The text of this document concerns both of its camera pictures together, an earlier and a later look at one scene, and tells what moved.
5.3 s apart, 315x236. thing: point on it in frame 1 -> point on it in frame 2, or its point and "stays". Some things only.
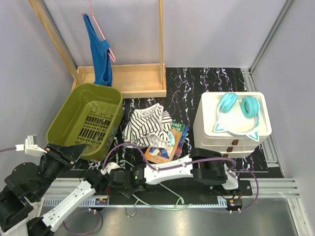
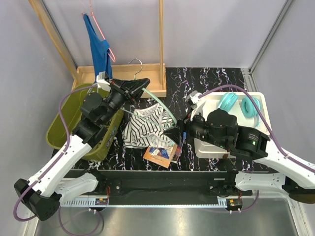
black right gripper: (126, 193) -> (187, 125)
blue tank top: (103, 73) stays
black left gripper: (68, 155) -> (131, 88)
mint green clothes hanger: (141, 202) -> (163, 104)
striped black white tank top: (148, 126) stays
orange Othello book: (161, 155) stays
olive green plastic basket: (92, 115) stays
